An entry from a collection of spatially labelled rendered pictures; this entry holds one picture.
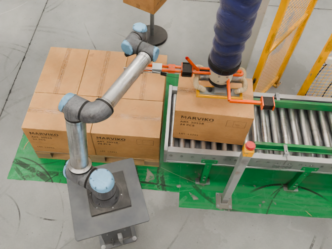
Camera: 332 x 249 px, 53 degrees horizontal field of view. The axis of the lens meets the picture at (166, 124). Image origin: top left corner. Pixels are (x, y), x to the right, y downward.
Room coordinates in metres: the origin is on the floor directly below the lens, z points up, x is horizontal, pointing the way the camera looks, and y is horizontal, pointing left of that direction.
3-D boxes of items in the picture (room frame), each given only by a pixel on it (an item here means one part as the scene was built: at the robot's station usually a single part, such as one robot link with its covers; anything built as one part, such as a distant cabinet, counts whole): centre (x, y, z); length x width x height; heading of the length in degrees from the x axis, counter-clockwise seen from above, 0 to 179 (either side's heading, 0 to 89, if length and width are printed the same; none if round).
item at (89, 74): (2.00, 0.63, 0.34); 1.20 x 1.00 x 0.40; 89
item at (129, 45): (1.56, 0.24, 1.53); 0.12 x 0.12 x 0.09; 65
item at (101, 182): (0.87, 0.39, 0.96); 0.17 x 0.15 x 0.18; 65
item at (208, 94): (1.58, -0.38, 1.11); 0.34 x 0.10 x 0.05; 90
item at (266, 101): (1.42, -0.68, 1.21); 0.09 x 0.08 x 0.05; 0
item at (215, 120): (1.69, -0.37, 0.75); 0.60 x 0.40 x 0.40; 87
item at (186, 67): (1.68, -0.13, 1.21); 0.10 x 0.08 x 0.06; 0
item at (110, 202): (0.87, 0.39, 0.82); 0.19 x 0.19 x 0.10
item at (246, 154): (1.18, -0.58, 0.50); 0.07 x 0.07 x 1.00; 89
